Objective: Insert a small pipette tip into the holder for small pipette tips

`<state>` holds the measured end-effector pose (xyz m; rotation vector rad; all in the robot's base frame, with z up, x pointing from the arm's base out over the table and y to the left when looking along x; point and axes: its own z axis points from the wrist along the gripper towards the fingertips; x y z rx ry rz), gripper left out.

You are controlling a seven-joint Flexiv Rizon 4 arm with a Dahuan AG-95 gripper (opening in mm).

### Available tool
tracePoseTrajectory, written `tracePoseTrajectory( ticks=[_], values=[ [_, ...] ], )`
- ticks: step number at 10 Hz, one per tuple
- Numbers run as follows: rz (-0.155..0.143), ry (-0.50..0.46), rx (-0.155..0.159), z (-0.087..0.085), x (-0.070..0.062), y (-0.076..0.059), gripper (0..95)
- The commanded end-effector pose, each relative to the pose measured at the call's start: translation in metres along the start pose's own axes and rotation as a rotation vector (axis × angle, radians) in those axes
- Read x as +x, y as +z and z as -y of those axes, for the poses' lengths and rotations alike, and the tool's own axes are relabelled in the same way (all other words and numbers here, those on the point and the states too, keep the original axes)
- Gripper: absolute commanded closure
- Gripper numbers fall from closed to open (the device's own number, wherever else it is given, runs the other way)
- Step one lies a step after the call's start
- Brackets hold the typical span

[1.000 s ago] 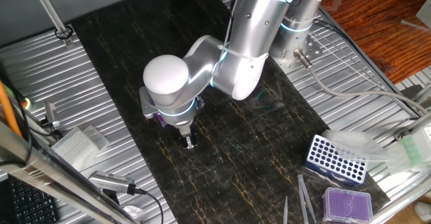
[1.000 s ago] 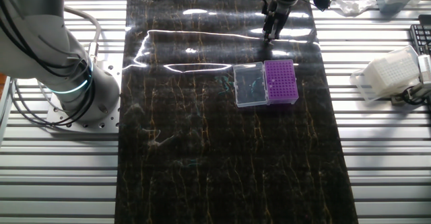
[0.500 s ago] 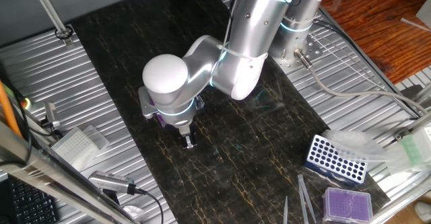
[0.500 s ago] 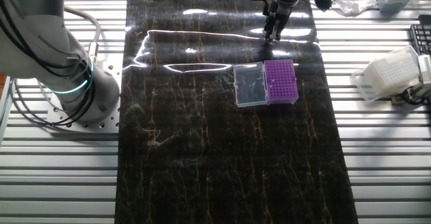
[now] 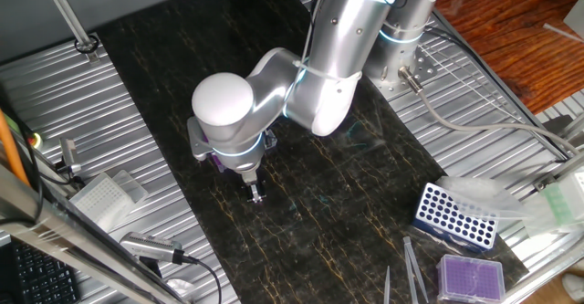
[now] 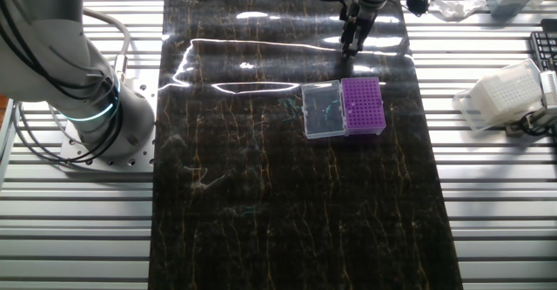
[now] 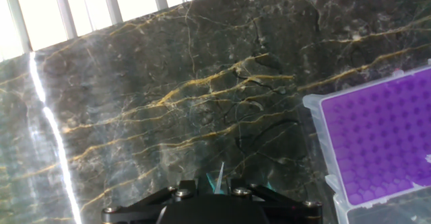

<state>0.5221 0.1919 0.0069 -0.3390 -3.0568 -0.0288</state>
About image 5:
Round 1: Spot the blue pipette tip rack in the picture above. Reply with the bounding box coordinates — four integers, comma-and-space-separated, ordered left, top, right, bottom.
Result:
412, 182, 499, 253

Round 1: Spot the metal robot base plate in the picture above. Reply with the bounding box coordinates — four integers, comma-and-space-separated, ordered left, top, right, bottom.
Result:
364, 34, 440, 102

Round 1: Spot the aluminium frame bar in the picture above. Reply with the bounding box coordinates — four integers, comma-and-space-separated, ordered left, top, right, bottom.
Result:
0, 164, 188, 304

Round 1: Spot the closed purple pipette tip box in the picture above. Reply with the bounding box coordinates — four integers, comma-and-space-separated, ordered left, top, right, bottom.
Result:
435, 254, 506, 304

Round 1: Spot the black marble pattern mat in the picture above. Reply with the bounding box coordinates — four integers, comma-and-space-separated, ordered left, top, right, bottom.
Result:
94, 0, 530, 304

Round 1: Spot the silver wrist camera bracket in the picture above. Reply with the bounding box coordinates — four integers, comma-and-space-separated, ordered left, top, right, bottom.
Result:
186, 116, 215, 162

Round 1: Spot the clear plastic bag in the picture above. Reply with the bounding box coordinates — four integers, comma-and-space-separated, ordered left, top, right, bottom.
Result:
435, 175, 544, 221

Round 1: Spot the grey box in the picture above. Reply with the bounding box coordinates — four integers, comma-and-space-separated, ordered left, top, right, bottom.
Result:
563, 3, 584, 41

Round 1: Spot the green pipette tip box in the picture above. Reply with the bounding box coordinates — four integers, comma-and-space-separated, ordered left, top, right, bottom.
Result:
540, 166, 584, 226

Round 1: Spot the black camera cable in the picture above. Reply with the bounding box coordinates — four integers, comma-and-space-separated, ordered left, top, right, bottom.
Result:
182, 254, 224, 304

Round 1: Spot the aluminium profile piece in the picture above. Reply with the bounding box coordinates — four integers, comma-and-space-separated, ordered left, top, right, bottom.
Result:
532, 151, 584, 192

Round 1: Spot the white crumpled tissue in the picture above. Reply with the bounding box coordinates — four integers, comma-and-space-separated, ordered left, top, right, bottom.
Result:
164, 278, 198, 301

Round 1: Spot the black keyboard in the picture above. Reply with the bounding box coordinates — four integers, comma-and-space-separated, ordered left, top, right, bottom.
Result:
7, 239, 81, 304

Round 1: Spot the open purple pipette tip box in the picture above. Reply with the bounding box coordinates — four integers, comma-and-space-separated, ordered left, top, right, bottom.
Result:
202, 129, 278, 173

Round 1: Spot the small silver camera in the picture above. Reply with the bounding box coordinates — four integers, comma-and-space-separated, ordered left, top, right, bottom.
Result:
55, 138, 84, 176

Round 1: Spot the thin white stick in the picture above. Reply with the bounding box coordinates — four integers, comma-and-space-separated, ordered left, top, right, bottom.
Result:
541, 22, 584, 45

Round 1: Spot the orange tube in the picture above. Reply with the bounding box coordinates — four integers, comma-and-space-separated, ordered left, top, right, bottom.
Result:
0, 110, 31, 187

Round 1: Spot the metal stand pole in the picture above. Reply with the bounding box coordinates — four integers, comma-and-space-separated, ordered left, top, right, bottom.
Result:
37, 0, 101, 64

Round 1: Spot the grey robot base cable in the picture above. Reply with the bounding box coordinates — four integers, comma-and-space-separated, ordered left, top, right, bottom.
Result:
397, 65, 581, 155

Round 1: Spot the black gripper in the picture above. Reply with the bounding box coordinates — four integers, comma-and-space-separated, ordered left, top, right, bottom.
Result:
237, 170, 269, 204

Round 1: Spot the silver ribbed camera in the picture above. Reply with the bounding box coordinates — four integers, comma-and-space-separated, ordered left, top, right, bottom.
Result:
119, 231, 186, 265

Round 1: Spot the white pipette tip box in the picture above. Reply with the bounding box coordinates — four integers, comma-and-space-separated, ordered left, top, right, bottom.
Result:
68, 169, 150, 233

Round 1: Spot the black block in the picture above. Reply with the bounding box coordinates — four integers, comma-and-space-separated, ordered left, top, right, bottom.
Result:
541, 114, 577, 136

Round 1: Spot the white shoe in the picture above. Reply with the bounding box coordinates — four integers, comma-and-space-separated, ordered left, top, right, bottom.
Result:
561, 271, 584, 301

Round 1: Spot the black hanging cable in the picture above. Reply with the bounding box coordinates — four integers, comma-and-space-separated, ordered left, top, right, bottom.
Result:
0, 84, 45, 226

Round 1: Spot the medium clear pipette tip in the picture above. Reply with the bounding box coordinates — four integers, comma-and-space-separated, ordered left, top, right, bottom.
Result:
382, 265, 392, 304

